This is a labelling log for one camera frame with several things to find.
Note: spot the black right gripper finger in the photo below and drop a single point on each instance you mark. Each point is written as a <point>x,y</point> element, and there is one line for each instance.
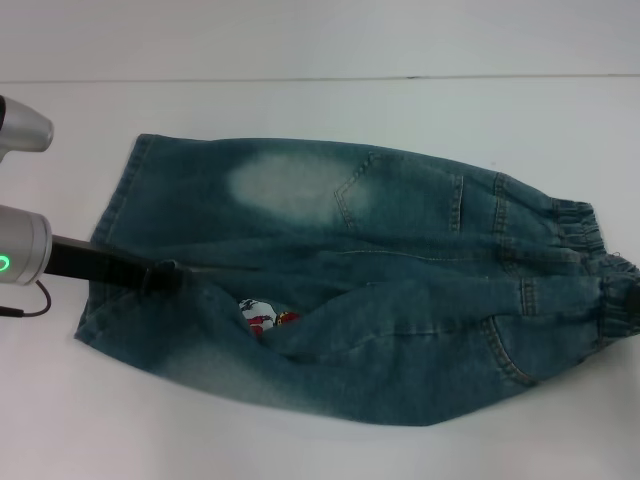
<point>633,302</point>

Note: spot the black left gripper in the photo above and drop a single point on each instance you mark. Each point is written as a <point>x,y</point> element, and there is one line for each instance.
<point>95,262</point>

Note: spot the blue denim shorts with print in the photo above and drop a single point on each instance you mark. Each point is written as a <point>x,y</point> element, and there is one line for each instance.
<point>350,280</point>

